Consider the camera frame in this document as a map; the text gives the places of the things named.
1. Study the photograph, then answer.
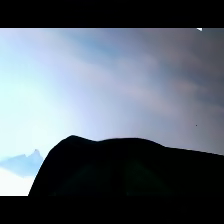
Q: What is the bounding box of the black garment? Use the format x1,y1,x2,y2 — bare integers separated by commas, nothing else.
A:
28,134,224,197

